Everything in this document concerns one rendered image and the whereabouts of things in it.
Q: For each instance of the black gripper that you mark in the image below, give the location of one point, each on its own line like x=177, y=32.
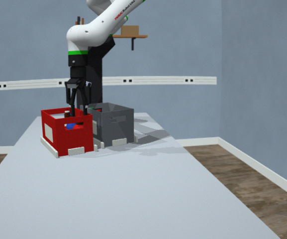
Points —
x=79, y=72

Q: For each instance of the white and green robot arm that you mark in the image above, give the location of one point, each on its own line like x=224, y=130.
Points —
x=112, y=15

